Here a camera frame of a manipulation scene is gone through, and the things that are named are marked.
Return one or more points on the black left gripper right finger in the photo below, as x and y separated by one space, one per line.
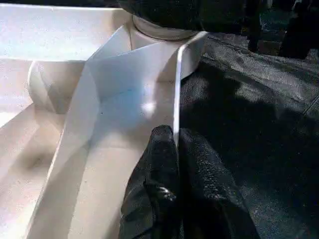
209 194

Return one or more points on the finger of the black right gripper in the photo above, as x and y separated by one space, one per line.
187 12

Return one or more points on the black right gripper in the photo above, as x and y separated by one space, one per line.
294 32

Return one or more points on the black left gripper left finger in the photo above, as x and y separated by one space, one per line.
154 189

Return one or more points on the white plastic table top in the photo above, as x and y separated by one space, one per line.
74 99

